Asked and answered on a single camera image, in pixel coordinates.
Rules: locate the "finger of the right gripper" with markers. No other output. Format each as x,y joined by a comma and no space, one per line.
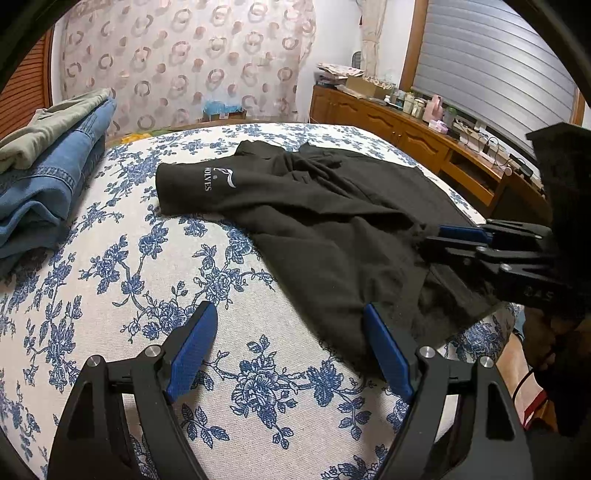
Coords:
496,231
509,272

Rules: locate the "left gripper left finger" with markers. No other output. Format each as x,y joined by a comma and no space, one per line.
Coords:
93,440

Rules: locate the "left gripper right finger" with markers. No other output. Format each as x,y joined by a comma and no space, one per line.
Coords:
461,422

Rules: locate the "black pants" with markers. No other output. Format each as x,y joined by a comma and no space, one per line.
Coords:
339,230

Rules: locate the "wooden sideboard cabinet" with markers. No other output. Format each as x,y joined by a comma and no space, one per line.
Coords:
494,193

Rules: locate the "grey window blind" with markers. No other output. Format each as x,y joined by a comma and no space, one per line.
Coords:
485,60

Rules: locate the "pink bottle on cabinet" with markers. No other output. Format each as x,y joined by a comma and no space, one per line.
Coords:
434,109

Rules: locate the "cardboard box on cabinet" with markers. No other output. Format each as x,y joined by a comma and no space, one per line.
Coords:
370,87

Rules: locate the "beige side curtain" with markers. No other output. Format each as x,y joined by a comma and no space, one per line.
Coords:
373,17

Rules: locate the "blue folded jeans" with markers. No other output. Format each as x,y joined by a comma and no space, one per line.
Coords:
36,203

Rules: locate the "grey-green folded pants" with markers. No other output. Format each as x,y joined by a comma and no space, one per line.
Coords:
21,148

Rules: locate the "circle patterned curtain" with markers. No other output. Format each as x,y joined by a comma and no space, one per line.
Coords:
164,61

